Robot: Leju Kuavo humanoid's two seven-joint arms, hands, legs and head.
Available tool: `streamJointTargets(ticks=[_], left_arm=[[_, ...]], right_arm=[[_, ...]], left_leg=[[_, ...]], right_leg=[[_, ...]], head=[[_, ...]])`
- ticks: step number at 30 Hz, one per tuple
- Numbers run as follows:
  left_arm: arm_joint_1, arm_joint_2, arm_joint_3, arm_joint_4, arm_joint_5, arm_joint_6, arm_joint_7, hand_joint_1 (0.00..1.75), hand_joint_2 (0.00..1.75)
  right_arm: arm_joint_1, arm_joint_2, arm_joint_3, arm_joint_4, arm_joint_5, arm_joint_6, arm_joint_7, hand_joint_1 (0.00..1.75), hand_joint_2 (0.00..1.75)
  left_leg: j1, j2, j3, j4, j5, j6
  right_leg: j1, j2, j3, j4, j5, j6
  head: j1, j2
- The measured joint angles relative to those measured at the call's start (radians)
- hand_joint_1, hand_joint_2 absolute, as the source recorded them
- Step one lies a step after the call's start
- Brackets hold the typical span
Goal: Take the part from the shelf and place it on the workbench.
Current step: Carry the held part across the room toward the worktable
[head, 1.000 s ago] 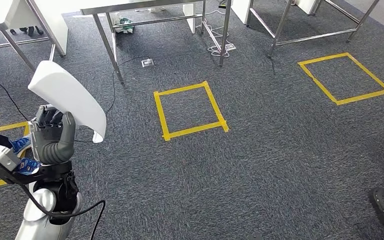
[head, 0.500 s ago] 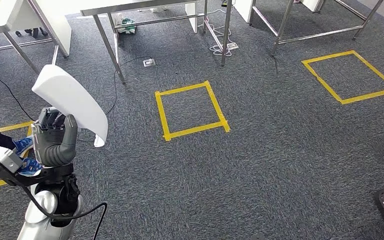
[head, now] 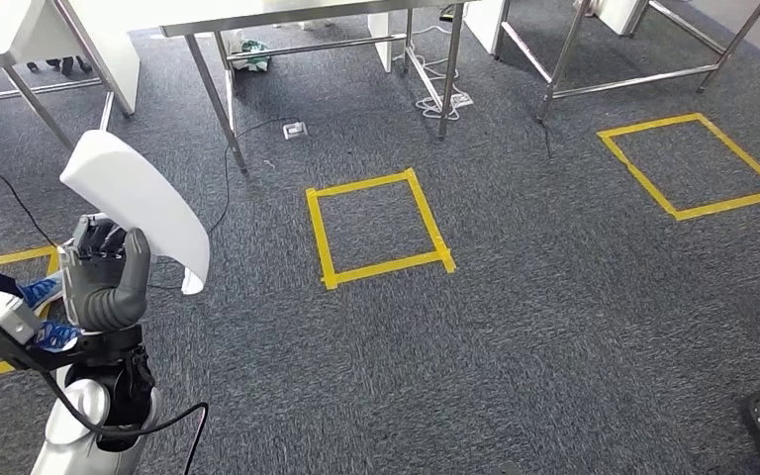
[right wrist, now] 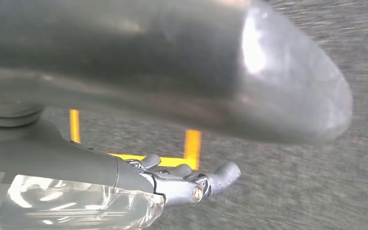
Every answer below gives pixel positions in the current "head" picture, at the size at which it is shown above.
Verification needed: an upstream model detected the white curved plastic part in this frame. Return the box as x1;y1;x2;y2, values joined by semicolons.
58;129;212;296

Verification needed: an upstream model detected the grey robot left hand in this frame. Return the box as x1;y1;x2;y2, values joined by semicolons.
58;215;153;314

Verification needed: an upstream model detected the black floor cable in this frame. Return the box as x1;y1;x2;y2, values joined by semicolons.
146;116;299;291
0;146;60;249

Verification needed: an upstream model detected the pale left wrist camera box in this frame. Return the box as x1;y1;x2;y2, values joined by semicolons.
0;287;44;348

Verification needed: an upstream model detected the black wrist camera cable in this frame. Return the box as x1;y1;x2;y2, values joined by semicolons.
39;370;211;475

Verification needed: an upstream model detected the white green plastic bag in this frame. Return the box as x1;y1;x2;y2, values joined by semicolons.
229;29;273;73

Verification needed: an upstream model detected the white coiled cable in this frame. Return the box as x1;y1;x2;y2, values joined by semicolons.
393;23;476;123

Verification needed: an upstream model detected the white panel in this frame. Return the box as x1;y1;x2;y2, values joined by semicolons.
366;9;396;74
591;0;651;38
463;0;507;55

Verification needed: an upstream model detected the yellow floor tape square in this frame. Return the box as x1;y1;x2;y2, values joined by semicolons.
304;166;458;292
596;112;760;223

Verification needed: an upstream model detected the stainless steel table frame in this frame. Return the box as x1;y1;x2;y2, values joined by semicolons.
491;0;760;125

